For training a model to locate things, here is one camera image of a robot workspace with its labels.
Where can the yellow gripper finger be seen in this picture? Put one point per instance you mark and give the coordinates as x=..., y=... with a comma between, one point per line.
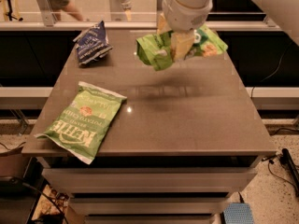
x=162, y=25
x=181, y=43

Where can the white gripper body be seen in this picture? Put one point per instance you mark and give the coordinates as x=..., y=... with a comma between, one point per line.
x=182, y=15

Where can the green rice chip bag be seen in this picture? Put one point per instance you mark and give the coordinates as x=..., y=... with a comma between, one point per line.
x=155, y=49

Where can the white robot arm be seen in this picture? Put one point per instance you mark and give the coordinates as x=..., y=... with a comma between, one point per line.
x=284, y=13

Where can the blue chip bag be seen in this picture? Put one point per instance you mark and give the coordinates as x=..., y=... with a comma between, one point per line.
x=92, y=44

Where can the green Kettle potato chip bag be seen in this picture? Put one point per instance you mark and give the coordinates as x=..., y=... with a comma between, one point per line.
x=83, y=125

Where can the grey drawer cabinet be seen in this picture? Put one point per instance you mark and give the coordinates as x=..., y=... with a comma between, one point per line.
x=185, y=140

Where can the glass railing with metal posts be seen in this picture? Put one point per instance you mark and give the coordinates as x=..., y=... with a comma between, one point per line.
x=38, y=14

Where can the blue box on floor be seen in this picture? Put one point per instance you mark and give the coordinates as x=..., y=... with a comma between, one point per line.
x=237, y=213

